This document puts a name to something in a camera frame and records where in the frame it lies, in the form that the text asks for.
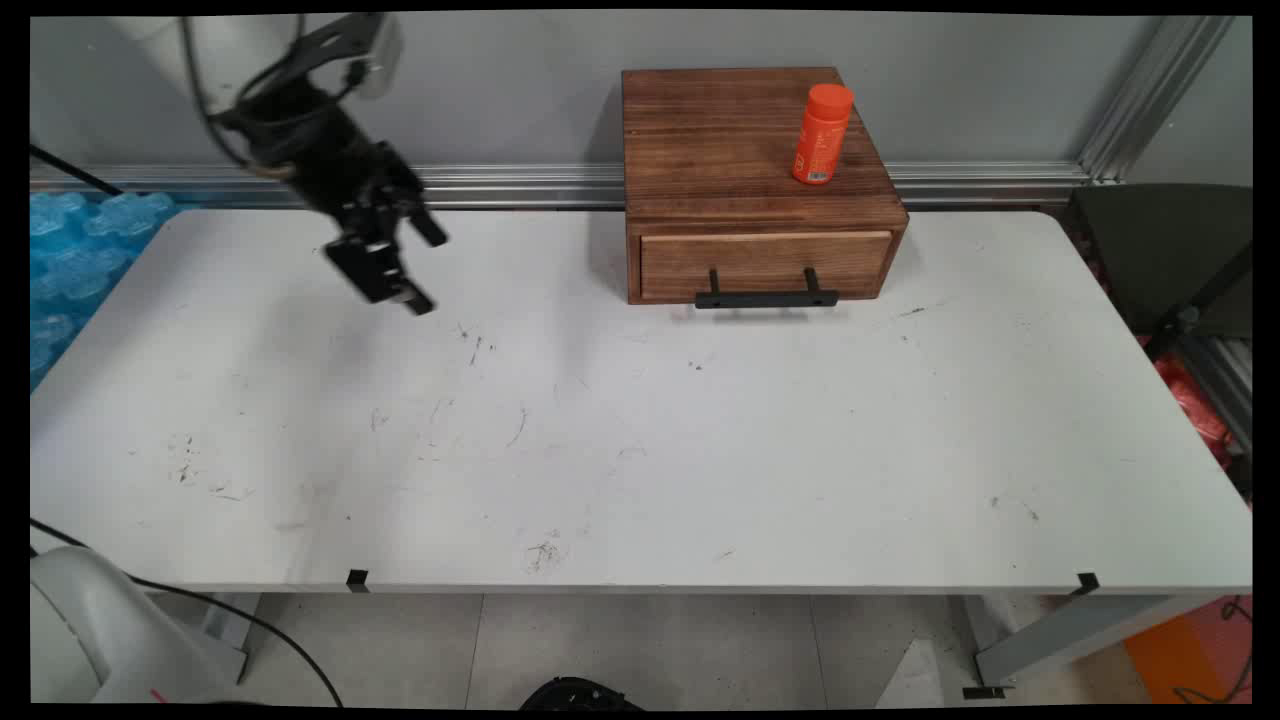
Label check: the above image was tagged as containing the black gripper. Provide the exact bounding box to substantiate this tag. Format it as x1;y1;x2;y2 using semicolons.
215;84;450;317

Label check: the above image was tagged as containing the black drawer handle bar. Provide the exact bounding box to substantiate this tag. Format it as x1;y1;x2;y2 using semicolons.
694;267;840;310

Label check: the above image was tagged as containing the blue bubble wrap sheet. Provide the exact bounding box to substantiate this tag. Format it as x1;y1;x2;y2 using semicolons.
30;191;183;393

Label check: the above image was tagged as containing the brown wooden drawer cabinet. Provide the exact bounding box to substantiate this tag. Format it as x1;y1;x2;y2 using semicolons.
621;67;910;306

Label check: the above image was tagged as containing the grey table leg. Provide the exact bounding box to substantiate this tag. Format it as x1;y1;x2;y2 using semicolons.
963;594;1206;691
198;593;263;687

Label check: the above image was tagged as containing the orange plastic bottle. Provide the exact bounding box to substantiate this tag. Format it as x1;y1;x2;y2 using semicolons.
791;84;855;186

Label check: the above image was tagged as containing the black round floor object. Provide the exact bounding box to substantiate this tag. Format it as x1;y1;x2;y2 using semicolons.
519;676;643;711

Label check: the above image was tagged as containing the black chair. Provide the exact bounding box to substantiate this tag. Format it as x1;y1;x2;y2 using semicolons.
1063;183;1253;361

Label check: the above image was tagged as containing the red plastic bag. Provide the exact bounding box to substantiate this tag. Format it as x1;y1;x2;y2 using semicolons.
1153;353;1237;471

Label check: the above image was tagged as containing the orange floor mat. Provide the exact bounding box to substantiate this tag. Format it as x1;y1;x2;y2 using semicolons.
1124;595;1253;706

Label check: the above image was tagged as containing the horizontal aluminium rail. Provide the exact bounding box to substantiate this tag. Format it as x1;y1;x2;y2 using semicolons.
30;162;1093;210

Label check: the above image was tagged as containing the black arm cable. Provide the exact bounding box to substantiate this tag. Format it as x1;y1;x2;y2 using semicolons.
30;144;124;197
180;15;373;173

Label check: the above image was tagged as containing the black floor cable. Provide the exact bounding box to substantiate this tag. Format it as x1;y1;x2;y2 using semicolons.
30;518;346;707

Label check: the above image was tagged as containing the slanted aluminium post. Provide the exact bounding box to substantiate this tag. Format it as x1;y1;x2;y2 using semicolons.
1078;15;1237;187

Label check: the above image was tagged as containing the aluminium frame beam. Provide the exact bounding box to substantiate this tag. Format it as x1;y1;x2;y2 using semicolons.
1178;333;1253;456

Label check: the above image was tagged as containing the thin black cable loop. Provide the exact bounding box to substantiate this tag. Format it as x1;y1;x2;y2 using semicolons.
1172;596;1253;703

